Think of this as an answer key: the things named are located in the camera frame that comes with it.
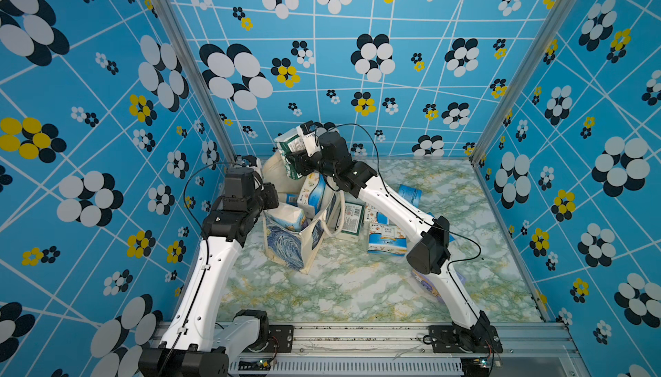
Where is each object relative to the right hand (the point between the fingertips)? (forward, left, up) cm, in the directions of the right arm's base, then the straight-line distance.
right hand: (297, 149), depth 79 cm
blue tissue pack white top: (-7, +3, -16) cm, 18 cm away
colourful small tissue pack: (-17, -29, -26) cm, 42 cm away
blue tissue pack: (+2, -41, -26) cm, 48 cm away
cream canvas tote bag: (-23, +2, -18) cm, 30 cm away
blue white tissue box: (-10, -4, -11) cm, 15 cm away
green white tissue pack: (-8, -18, -27) cm, 33 cm away
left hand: (-11, +6, -4) cm, 13 cm away
